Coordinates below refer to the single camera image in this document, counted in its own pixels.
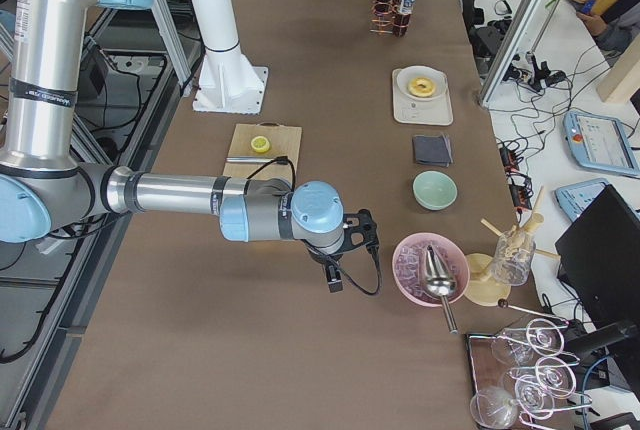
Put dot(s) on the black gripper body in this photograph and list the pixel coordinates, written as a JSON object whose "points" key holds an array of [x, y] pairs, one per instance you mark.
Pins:
{"points": [[320, 256]]}

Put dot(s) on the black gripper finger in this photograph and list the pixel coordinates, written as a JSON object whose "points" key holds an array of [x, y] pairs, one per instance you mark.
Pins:
{"points": [[334, 280]]}

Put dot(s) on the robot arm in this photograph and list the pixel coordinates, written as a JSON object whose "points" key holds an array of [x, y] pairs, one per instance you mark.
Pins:
{"points": [[43, 188]]}

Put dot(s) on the beige tray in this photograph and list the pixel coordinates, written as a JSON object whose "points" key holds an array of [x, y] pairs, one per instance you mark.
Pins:
{"points": [[411, 109]]}

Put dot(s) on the black glass tray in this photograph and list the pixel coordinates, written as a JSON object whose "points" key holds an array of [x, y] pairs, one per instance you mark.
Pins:
{"points": [[485, 369]]}

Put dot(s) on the pink bowl with ice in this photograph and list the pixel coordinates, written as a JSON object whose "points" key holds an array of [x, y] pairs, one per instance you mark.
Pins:
{"points": [[407, 259]]}

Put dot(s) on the steel ice scoop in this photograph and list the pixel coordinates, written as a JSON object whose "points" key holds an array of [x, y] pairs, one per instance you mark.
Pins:
{"points": [[438, 283]]}

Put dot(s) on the white plate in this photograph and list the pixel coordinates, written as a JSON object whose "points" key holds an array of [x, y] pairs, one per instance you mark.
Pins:
{"points": [[404, 75]]}

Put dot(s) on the wooden cutting board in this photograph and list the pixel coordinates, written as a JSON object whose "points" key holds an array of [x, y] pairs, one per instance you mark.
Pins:
{"points": [[285, 141]]}

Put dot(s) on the green bowl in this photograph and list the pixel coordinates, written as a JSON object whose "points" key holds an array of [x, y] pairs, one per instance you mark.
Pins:
{"points": [[434, 190]]}

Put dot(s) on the donut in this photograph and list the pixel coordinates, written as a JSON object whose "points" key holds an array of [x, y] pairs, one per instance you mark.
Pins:
{"points": [[422, 87]]}

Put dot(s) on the half lemon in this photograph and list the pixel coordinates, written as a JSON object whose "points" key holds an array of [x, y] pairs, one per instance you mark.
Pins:
{"points": [[260, 144]]}

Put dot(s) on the steel muddler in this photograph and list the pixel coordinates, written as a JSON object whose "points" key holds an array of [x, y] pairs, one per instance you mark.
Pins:
{"points": [[248, 160]]}

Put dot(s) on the grey folded cloth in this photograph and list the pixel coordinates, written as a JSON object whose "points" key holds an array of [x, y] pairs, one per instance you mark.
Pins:
{"points": [[432, 150]]}

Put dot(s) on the clear glass mug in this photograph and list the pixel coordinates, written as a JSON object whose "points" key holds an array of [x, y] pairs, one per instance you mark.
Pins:
{"points": [[511, 263]]}

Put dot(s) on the wine glass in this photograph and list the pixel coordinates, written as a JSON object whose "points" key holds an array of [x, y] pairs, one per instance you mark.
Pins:
{"points": [[553, 374], [534, 400], [522, 345], [494, 408]]}

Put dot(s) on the teach pendant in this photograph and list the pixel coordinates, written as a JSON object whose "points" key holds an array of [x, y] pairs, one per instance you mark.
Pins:
{"points": [[599, 143], [575, 198]]}

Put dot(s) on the black laptop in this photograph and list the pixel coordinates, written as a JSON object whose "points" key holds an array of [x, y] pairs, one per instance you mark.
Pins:
{"points": [[600, 257]]}

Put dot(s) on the copper wire bottle rack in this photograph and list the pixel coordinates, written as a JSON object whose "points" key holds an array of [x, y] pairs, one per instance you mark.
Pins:
{"points": [[383, 25]]}

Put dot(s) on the aluminium frame post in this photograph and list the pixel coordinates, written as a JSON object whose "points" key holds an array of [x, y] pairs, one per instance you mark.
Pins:
{"points": [[507, 49]]}

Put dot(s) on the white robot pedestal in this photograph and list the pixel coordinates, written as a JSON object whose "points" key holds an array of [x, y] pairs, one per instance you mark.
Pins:
{"points": [[228, 82]]}

